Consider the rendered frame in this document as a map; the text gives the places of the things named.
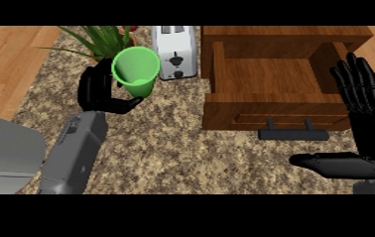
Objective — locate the brown wooden drawer front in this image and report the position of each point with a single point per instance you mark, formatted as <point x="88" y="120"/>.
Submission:
<point x="221" y="110"/>

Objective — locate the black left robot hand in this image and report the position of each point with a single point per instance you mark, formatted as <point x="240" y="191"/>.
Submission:
<point x="95" y="92"/>

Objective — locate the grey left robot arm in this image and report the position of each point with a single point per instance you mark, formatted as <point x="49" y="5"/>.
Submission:
<point x="73" y="155"/>

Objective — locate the green potted plant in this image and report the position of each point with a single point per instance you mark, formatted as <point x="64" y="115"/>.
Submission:
<point x="100" y="39"/>

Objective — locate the brown wooden drawer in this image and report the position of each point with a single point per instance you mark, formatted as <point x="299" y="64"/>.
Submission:
<point x="266" y="75"/>
<point x="221" y="110"/>

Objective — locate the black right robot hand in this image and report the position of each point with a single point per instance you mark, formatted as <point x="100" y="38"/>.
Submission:
<point x="359" y="92"/>

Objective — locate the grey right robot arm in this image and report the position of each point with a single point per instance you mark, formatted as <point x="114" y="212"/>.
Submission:
<point x="365" y="188"/>

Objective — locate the silver toaster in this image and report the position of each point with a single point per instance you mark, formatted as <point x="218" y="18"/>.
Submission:
<point x="176" y="42"/>

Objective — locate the green plastic cup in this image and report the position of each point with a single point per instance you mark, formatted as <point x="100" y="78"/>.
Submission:
<point x="142" y="85"/>

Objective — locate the brown wooden cabinet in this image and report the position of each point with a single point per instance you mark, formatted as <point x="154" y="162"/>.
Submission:
<point x="274" y="34"/>

